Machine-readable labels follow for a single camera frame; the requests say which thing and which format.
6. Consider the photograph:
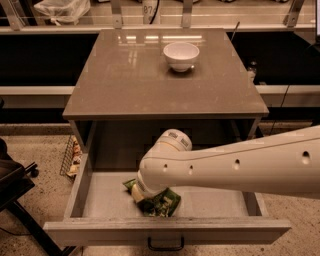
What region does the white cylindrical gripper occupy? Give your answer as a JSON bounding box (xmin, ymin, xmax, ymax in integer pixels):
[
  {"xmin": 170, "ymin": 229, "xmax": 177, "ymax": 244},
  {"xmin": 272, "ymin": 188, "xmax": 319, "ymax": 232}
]
[{"xmin": 131, "ymin": 129, "xmax": 192, "ymax": 203}]

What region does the green jalapeno chip bag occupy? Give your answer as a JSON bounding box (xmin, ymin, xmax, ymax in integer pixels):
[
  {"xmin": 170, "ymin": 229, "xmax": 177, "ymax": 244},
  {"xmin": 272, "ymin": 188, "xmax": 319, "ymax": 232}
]
[{"xmin": 123, "ymin": 179, "xmax": 181, "ymax": 217}]

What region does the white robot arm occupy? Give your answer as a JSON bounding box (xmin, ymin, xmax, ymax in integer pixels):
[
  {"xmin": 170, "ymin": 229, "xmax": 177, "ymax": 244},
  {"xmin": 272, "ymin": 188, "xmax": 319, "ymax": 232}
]
[{"xmin": 132, "ymin": 126, "xmax": 320, "ymax": 202}]

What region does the open grey top drawer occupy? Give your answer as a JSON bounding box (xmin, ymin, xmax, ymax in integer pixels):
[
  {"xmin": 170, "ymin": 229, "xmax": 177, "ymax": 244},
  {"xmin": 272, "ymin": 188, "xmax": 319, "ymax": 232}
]
[{"xmin": 43, "ymin": 120, "xmax": 292, "ymax": 248}]

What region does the grey counter cabinet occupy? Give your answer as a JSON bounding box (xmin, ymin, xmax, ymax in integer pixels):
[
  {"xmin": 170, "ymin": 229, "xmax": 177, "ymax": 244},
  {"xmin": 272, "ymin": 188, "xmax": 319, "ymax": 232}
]
[{"xmin": 62, "ymin": 27, "xmax": 270, "ymax": 174}]

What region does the clear plastic bag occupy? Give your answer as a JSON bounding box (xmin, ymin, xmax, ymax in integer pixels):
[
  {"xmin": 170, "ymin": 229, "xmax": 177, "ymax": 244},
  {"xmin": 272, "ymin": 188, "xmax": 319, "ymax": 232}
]
[{"xmin": 34, "ymin": 0, "xmax": 91, "ymax": 25}]

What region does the black office chair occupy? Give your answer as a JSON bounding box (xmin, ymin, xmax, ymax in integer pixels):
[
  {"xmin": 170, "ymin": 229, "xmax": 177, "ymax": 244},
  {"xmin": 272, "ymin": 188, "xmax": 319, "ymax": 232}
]
[{"xmin": 0, "ymin": 139, "xmax": 76, "ymax": 256}]

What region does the white ceramic bowl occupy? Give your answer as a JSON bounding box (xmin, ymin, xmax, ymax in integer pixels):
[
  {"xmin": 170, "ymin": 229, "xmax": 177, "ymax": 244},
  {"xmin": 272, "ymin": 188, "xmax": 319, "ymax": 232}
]
[{"xmin": 163, "ymin": 42, "xmax": 200, "ymax": 72}]

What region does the long shelf rack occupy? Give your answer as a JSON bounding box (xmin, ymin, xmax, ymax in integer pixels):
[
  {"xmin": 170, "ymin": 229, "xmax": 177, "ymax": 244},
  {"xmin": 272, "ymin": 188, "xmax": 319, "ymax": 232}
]
[{"xmin": 0, "ymin": 0, "xmax": 320, "ymax": 109}]

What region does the black drawer handle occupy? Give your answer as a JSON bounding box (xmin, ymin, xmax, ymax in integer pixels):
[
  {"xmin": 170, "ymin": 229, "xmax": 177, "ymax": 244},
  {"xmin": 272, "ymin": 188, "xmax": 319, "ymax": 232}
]
[{"xmin": 147, "ymin": 236, "xmax": 185, "ymax": 252}]

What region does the wire basket with snacks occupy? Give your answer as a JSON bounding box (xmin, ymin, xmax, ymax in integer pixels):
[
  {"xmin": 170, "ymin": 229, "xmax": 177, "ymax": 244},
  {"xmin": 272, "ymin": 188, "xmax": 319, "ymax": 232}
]
[{"xmin": 60, "ymin": 135, "xmax": 82, "ymax": 180}]

